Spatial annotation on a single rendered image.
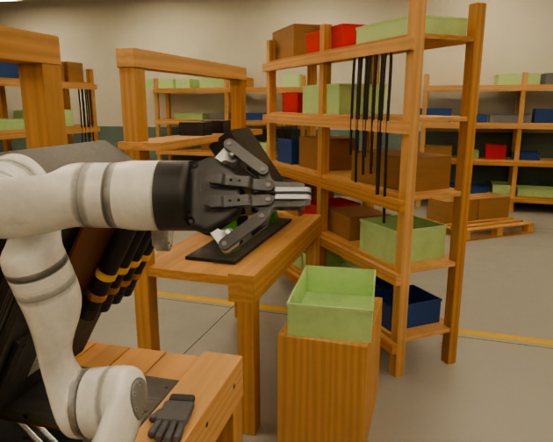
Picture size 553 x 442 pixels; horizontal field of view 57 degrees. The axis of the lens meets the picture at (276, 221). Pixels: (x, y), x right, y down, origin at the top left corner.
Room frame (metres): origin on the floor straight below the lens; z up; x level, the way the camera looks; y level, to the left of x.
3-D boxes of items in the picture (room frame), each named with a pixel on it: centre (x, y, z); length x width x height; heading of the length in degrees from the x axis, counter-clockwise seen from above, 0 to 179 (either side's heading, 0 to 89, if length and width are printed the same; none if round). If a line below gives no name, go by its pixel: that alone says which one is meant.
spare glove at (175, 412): (1.21, 0.28, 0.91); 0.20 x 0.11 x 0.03; 175
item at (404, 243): (4.13, -0.53, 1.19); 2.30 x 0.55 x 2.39; 23
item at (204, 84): (9.93, 0.96, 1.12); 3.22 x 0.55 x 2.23; 72
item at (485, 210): (6.92, -2.80, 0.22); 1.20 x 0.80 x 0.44; 112
